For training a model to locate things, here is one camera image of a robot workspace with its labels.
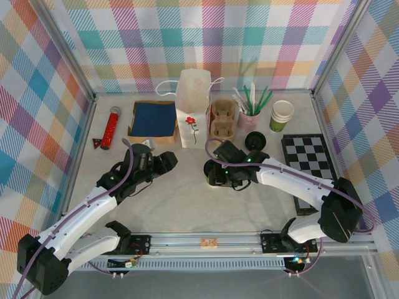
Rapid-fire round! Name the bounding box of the black plastic cup lid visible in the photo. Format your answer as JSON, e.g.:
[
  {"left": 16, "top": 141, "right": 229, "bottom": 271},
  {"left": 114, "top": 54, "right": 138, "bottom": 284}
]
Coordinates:
[{"left": 203, "top": 160, "right": 221, "bottom": 178}]

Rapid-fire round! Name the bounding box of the blue paper napkin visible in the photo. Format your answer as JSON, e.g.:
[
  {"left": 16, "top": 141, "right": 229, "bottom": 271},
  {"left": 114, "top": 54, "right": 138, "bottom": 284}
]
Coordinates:
[{"left": 130, "top": 103, "right": 178, "bottom": 138}]

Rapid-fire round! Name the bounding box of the white flower print paper bag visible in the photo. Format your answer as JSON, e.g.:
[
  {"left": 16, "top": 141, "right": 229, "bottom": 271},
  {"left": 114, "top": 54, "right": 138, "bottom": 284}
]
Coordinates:
[{"left": 155, "top": 69, "right": 225, "bottom": 149}]

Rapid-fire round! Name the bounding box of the cardboard napkin box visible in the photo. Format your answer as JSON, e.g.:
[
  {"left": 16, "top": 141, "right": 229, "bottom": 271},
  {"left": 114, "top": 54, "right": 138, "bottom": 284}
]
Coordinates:
[{"left": 127, "top": 100, "right": 180, "bottom": 145}]

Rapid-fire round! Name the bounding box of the stack of pulp cup carriers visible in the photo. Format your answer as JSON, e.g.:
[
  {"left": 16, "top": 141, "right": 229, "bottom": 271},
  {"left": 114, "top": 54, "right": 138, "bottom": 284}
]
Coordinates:
[{"left": 209, "top": 99, "right": 238, "bottom": 140}]

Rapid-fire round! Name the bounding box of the pink metal bucket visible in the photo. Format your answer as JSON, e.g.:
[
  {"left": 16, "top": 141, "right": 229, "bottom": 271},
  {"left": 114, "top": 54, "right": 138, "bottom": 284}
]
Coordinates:
[{"left": 238, "top": 110, "right": 262, "bottom": 131}]

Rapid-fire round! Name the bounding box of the red glitter toy microphone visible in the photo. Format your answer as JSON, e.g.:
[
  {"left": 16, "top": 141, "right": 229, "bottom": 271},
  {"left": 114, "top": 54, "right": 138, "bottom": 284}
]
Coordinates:
[{"left": 100, "top": 106, "right": 122, "bottom": 151}]

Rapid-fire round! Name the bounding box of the stack of green paper cups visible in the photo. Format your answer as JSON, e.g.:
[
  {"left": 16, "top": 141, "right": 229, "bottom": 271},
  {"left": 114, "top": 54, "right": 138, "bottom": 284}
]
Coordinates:
[{"left": 269, "top": 100, "right": 296, "bottom": 133}]

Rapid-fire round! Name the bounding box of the green plastic straw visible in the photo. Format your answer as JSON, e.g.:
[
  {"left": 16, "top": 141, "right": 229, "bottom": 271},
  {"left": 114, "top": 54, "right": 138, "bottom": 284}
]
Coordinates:
[
  {"left": 256, "top": 92, "right": 274, "bottom": 115},
  {"left": 243, "top": 85, "right": 252, "bottom": 112},
  {"left": 252, "top": 86, "right": 269, "bottom": 115}
]

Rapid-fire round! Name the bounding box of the black and white chessboard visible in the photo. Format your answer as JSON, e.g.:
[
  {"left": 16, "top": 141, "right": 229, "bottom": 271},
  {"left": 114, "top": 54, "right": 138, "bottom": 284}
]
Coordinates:
[{"left": 280, "top": 133, "right": 339, "bottom": 216}]

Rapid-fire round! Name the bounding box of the small controller board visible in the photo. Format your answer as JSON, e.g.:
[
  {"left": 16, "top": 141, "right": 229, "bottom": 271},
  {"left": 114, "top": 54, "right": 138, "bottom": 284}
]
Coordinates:
[
  {"left": 285, "top": 255, "right": 312, "bottom": 268},
  {"left": 107, "top": 257, "right": 140, "bottom": 269}
]

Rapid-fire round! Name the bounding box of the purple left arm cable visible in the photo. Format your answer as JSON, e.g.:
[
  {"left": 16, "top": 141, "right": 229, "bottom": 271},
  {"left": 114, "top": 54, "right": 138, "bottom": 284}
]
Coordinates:
[{"left": 12, "top": 136, "right": 140, "bottom": 299}]

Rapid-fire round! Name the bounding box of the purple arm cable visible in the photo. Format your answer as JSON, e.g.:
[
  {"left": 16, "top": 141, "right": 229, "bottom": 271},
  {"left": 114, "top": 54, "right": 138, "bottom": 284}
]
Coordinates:
[
  {"left": 12, "top": 136, "right": 140, "bottom": 299},
  {"left": 204, "top": 138, "right": 378, "bottom": 234}
]

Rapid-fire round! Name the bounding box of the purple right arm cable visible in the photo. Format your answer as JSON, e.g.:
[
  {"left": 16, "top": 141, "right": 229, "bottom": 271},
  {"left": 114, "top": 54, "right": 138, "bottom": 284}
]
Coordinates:
[{"left": 204, "top": 138, "right": 378, "bottom": 234}]

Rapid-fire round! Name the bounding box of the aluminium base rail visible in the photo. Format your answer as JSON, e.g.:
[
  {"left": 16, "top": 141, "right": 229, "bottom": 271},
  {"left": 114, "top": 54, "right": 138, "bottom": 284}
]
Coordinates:
[{"left": 32, "top": 232, "right": 380, "bottom": 259}]

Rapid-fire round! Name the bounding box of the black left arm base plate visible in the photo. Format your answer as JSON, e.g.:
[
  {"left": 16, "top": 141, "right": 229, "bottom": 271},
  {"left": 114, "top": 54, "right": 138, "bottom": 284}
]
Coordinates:
[{"left": 129, "top": 235, "right": 153, "bottom": 255}]

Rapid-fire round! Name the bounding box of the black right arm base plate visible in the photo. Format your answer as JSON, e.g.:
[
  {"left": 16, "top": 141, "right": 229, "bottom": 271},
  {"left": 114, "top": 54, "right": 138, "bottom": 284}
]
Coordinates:
[{"left": 260, "top": 230, "right": 319, "bottom": 255}]

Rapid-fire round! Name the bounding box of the grey slotted cable tray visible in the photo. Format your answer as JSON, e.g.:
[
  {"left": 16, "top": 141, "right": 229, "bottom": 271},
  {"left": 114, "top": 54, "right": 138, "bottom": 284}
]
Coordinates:
[{"left": 49, "top": 260, "right": 287, "bottom": 270}]

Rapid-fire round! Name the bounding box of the aluminium frame post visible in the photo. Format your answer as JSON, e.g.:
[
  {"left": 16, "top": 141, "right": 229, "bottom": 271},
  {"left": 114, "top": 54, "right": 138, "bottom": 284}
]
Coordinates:
[
  {"left": 311, "top": 0, "right": 372, "bottom": 97},
  {"left": 37, "top": 0, "right": 96, "bottom": 100}
]

